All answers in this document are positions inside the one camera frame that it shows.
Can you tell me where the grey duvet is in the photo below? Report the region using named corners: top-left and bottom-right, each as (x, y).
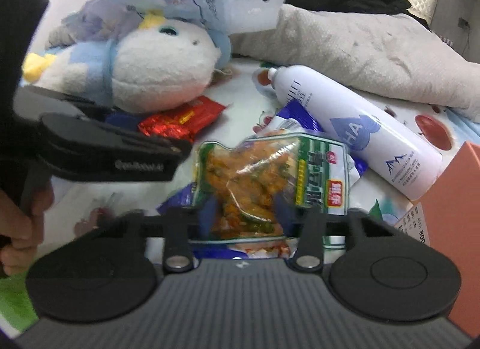
top-left (45, 3), bottom-right (480, 123)

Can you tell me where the blue white plush toy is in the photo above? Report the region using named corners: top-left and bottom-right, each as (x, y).
top-left (22, 14), bottom-right (231, 114)

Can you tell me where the person's left hand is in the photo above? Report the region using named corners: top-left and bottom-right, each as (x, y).
top-left (1, 181), bottom-right (54, 276)

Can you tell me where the grey bedside shelf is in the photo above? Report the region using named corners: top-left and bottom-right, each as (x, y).
top-left (431, 0), bottom-right (479, 63)

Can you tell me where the fruit print bedsheet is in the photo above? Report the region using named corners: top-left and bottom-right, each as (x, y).
top-left (0, 55), bottom-right (480, 335)

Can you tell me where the small red foil packet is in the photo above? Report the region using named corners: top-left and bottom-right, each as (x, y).
top-left (137, 95), bottom-right (227, 142)

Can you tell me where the green vegetable snack packet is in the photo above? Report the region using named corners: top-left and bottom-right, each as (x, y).
top-left (193, 130), bottom-right (350, 241)

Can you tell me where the white spray can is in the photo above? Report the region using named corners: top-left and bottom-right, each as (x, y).
top-left (268, 65), bottom-right (442, 201)

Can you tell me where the pink storage box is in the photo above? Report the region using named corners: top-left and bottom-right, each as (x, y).
top-left (394, 141), bottom-right (480, 337)

